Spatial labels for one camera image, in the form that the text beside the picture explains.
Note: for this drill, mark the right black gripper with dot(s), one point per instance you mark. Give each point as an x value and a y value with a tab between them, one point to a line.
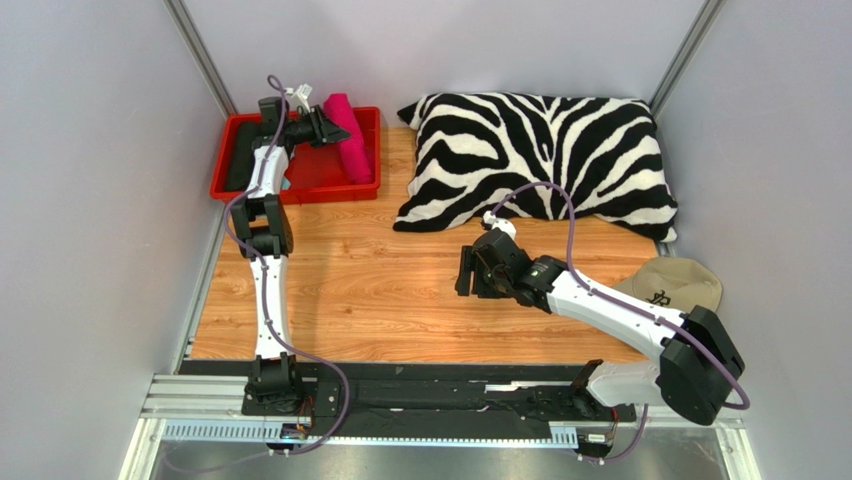
475	272

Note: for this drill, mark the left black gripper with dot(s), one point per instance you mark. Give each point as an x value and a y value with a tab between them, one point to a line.
320	124

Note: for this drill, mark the magenta t shirt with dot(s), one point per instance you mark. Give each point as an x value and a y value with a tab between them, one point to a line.
352	150

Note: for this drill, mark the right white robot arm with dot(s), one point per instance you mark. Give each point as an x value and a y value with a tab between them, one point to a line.
690	363

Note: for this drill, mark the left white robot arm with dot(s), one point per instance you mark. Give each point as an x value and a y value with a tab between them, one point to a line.
264	235

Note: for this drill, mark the red plastic tray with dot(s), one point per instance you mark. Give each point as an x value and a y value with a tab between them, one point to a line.
317	175

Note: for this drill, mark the rolled black t shirt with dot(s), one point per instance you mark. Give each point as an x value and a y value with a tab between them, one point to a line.
242	158

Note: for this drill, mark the zebra print pillow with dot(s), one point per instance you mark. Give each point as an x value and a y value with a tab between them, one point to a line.
536	156

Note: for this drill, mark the beige baseball cap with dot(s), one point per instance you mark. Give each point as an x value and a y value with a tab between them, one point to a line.
674	282

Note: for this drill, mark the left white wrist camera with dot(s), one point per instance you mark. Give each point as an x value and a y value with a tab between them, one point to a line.
299	98

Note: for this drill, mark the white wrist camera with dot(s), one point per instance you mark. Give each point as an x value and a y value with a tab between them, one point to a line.
491	222
299	98

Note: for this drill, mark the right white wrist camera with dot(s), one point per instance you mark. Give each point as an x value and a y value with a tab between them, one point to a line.
491	222

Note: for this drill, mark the aluminium frame rail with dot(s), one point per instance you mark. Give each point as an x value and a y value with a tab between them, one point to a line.
193	426

